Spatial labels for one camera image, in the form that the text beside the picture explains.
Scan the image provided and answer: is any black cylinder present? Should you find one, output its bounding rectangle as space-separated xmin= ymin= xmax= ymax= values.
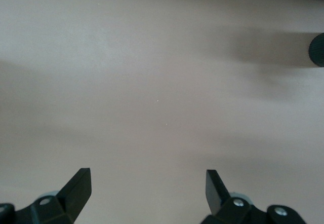
xmin=308 ymin=32 xmax=324 ymax=68

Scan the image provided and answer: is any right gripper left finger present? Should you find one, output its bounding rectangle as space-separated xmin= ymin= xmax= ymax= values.
xmin=0 ymin=167 xmax=92 ymax=224

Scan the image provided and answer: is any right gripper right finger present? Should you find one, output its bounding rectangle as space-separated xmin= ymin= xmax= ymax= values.
xmin=201 ymin=169 xmax=306 ymax=224

